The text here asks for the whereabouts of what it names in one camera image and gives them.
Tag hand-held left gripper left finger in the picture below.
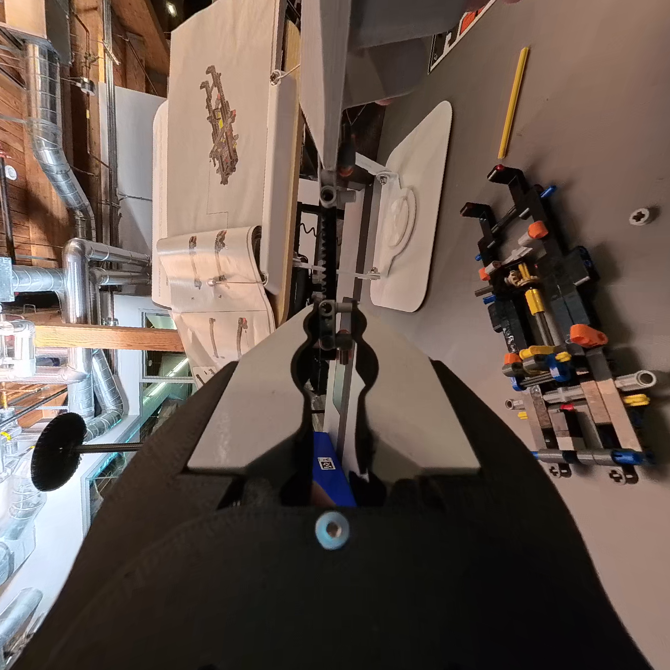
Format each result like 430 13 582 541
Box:
186 308 321 474

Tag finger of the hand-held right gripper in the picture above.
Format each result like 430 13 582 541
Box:
300 0 352 172
340 0 470 179

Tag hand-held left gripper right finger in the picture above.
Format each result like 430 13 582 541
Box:
355 308 482 476

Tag lego instruction booklet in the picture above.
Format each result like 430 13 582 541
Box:
151 0 288 390

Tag black lego gear rack assembly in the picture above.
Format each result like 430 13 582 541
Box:
309 184 363 367

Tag black lego chassis build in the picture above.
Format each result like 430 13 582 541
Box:
460 163 658 483

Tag lego sticker sheet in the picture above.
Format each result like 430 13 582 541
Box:
428 0 498 74

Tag yellow lego tube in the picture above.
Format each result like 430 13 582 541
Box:
497 46 530 159

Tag white book stand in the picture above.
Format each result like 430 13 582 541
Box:
259 0 454 315

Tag black disc on pole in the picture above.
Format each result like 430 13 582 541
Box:
30 412 144 493

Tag silver ventilation ducts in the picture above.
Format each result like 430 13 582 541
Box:
0 31 154 456

